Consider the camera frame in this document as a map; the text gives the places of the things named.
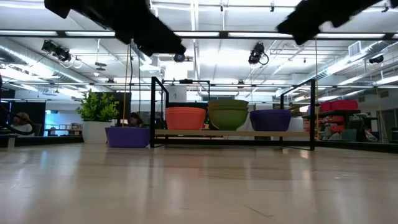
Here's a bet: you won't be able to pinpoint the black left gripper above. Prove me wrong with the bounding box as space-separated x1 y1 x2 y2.
43 0 187 58

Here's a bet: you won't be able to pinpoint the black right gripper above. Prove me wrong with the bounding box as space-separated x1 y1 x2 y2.
276 0 382 46

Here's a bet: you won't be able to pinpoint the black overhead crossbar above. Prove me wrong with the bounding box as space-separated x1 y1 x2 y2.
0 29 398 40

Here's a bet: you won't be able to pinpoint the person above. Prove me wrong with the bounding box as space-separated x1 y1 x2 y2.
10 111 35 138
129 111 144 128

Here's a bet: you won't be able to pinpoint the red storage bins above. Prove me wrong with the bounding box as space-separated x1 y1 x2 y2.
319 99 359 113

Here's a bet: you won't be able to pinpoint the green plant white pot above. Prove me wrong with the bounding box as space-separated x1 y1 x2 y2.
76 90 121 144

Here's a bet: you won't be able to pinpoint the black overhead camera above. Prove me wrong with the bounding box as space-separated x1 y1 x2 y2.
248 42 270 67

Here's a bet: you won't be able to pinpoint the black ceiling camera cluster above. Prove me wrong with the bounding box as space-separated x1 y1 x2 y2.
40 39 73 63

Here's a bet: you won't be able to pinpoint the black wire dish rack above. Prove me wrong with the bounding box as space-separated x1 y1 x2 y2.
150 76 317 151

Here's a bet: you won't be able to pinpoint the black metal rig frame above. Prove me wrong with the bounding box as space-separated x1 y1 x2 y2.
0 133 398 154

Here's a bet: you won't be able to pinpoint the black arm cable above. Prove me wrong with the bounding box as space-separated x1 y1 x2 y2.
0 104 36 136

